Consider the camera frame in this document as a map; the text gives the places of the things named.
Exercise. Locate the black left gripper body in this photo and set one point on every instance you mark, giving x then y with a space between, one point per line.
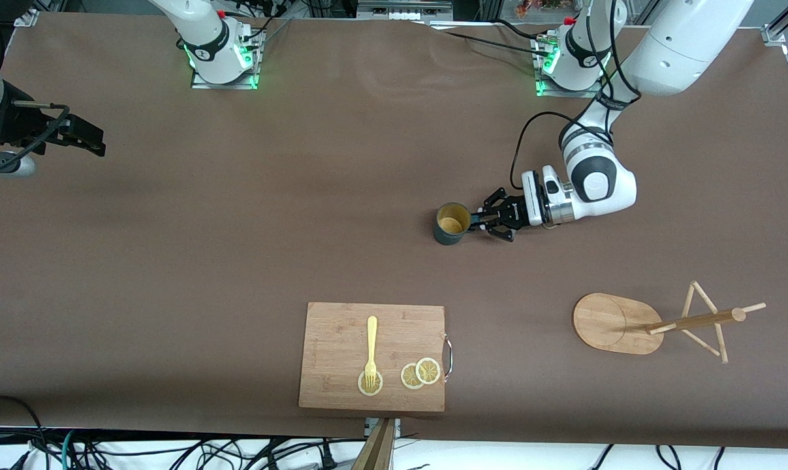
512 213

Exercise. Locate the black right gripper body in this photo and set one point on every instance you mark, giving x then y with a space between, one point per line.
16 124

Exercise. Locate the wooden beam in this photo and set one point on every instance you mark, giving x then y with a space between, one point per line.
375 450

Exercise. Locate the teal cup with yellow inside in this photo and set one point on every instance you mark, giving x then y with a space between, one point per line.
447 236

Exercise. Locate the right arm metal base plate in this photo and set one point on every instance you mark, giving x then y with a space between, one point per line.
207 83

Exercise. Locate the yellow plastic fork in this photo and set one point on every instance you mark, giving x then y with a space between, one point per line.
371 339

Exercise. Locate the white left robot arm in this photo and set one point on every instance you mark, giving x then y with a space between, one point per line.
681 39

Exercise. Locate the wooden cup rack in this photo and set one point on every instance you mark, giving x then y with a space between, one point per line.
609 323

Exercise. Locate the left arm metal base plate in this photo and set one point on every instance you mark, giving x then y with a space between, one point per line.
563 93

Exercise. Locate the small metal bracket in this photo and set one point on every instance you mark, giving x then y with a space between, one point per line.
369 425

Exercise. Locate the grey metal rail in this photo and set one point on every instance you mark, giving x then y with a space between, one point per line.
403 8

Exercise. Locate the wooden cutting board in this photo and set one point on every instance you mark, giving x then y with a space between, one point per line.
341 339

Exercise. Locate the lemon slice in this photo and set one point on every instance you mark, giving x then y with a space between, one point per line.
408 377
362 389
428 371

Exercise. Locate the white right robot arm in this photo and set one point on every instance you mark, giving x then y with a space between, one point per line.
204 39

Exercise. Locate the brown table cover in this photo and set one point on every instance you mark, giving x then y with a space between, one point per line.
302 196

